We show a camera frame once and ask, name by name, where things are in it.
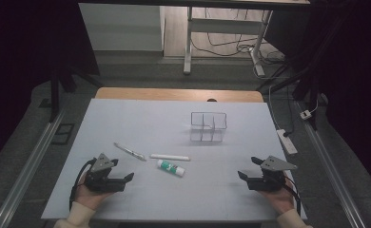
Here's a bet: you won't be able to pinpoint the white desk frame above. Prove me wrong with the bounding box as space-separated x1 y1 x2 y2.
183 6 274 78

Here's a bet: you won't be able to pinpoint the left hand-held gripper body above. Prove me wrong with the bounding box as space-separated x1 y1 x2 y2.
84 153 127 194

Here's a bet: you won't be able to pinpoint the black curtain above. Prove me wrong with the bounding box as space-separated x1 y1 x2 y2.
0 0 101 174
264 0 371 198

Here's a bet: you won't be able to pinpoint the green and white glue stick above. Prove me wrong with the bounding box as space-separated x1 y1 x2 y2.
156 159 186 178

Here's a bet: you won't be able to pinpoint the white table cover board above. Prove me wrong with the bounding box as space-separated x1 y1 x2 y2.
40 98 308 221

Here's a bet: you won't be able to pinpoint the person's right hand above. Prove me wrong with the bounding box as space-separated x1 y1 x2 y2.
258 179 297 217

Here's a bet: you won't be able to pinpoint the white pen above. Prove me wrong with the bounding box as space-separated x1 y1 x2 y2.
149 153 191 162

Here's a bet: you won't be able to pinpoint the aluminium rail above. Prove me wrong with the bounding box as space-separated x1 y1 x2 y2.
0 108 66 228
296 101 367 228

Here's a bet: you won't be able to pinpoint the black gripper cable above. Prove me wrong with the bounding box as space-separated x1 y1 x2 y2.
280 180 303 217
68 157 98 212

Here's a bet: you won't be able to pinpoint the black tripod stand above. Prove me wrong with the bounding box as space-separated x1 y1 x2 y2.
49 61 105 124

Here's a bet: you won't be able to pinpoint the black stand legs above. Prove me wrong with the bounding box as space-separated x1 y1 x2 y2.
256 53 322 131

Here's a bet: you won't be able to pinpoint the thin white cable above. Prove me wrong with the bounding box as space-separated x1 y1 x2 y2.
267 85 282 131

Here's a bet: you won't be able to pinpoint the silver pen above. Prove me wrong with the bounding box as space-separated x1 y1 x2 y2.
113 142 147 162

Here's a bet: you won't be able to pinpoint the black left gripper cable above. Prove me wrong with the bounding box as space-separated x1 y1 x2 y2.
68 157 98 212

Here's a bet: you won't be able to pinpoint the tangle of black floor cables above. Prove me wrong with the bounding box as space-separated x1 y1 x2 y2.
191 8 286 66

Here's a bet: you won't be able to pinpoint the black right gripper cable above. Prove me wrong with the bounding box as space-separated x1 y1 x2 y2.
280 180 303 217

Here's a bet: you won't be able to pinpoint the white power strip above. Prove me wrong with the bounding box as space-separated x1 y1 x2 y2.
276 128 299 156

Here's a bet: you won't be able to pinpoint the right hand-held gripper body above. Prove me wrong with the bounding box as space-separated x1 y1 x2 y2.
245 155 299 192

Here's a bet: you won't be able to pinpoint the clear acrylic organizer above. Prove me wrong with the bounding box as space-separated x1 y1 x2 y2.
189 111 228 143

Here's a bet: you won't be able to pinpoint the small white adapter with cable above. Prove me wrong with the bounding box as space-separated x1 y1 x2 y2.
300 99 320 121

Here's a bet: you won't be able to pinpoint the person's left hand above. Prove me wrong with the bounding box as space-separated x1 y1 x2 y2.
74 175 115 211

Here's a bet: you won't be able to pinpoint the black rectangular floor frame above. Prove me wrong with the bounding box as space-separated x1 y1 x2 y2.
50 123 76 146

